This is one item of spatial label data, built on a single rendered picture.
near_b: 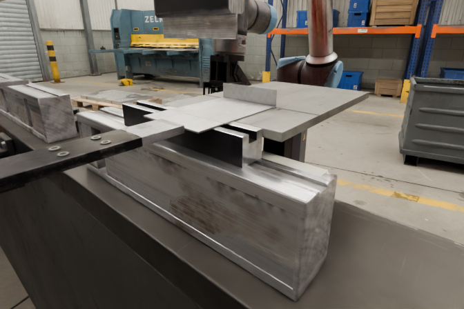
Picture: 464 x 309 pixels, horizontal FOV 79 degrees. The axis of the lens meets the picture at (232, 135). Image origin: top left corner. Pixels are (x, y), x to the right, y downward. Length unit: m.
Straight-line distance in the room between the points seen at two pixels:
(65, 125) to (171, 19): 0.44
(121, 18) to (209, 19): 7.71
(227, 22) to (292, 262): 0.20
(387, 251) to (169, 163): 0.24
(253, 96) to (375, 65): 6.54
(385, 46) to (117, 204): 6.64
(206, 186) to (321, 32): 0.89
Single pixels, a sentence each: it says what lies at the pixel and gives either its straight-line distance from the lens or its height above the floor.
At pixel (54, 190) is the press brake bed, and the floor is 0.81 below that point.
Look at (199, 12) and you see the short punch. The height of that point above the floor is 1.10.
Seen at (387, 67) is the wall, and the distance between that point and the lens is 6.87.
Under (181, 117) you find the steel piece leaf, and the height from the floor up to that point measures 1.00.
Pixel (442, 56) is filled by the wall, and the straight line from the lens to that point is 6.92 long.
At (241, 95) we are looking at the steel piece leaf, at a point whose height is 1.01.
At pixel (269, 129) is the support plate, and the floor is 1.00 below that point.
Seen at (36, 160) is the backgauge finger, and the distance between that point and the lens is 0.23.
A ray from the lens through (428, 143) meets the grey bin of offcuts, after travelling 2.91.
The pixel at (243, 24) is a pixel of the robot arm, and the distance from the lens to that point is 0.66.
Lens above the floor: 1.08
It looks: 19 degrees down
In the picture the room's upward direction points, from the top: straight up
